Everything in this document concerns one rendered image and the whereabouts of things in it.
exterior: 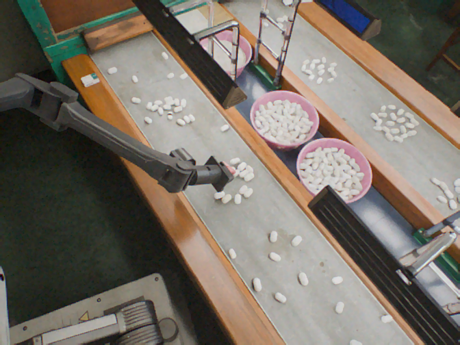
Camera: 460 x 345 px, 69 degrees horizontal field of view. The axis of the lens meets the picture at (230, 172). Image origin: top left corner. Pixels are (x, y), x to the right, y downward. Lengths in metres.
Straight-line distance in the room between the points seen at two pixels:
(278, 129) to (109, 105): 0.66
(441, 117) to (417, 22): 2.04
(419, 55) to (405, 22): 0.42
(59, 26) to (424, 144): 1.49
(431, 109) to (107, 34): 1.36
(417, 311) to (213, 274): 0.53
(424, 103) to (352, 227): 0.93
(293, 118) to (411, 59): 1.89
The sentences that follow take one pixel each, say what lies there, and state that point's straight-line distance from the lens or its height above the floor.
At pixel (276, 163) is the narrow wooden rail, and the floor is 0.76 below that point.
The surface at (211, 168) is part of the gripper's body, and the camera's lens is 0.98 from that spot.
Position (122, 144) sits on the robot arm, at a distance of 0.91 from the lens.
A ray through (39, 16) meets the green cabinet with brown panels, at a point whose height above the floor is 0.96.
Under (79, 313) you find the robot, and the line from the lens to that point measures 1.39.
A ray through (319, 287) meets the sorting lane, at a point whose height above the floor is 0.74.
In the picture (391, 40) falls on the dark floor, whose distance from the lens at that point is 3.24.
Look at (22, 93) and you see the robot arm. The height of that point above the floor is 1.13.
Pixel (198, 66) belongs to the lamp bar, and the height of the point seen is 1.08.
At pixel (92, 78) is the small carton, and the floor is 0.78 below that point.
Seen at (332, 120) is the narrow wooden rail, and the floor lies 0.76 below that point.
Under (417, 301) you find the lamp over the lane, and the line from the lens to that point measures 0.79.
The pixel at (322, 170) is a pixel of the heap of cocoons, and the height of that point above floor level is 0.74.
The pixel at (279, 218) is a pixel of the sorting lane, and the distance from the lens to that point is 1.14.
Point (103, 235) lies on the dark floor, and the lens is 1.97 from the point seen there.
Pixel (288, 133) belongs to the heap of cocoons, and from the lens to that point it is 1.31.
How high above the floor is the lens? 1.77
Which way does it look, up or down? 60 degrees down
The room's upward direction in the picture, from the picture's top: 6 degrees clockwise
